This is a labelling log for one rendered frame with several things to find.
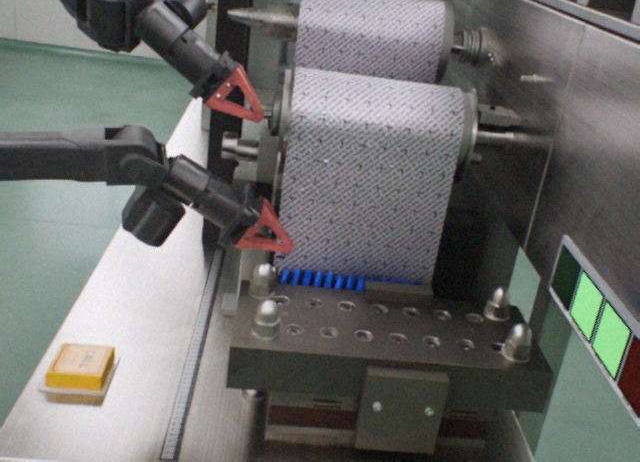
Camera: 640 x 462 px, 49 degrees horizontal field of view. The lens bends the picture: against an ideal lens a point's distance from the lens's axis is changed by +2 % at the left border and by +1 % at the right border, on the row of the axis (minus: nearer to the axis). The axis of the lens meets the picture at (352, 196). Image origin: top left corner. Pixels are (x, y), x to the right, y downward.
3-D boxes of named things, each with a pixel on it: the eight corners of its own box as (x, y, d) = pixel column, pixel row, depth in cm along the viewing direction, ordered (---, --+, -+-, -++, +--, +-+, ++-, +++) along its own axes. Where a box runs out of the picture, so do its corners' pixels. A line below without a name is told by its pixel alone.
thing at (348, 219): (272, 275, 102) (285, 156, 95) (428, 290, 105) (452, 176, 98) (271, 277, 102) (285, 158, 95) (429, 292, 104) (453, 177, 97)
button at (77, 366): (62, 356, 97) (62, 341, 96) (114, 359, 98) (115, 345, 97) (44, 388, 91) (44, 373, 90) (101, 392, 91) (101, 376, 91)
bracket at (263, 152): (221, 299, 116) (236, 123, 105) (260, 302, 117) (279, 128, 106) (217, 315, 112) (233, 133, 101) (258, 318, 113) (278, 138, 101)
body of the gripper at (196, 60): (198, 103, 94) (154, 65, 92) (207, 91, 104) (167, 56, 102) (230, 67, 93) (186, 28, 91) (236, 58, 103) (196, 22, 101)
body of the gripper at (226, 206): (228, 251, 94) (181, 222, 92) (235, 220, 104) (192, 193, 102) (256, 216, 93) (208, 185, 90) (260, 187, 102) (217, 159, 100)
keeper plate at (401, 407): (353, 437, 89) (366, 364, 85) (430, 442, 90) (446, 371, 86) (354, 451, 87) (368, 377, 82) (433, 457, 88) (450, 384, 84)
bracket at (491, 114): (471, 113, 103) (473, 100, 103) (509, 118, 104) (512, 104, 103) (478, 123, 99) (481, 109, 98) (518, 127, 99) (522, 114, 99)
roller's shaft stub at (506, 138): (456, 142, 105) (462, 114, 103) (502, 147, 105) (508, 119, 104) (463, 152, 101) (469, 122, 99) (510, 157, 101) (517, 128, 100)
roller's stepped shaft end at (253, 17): (228, 21, 119) (229, 2, 118) (263, 26, 120) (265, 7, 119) (226, 24, 117) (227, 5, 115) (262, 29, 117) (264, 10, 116)
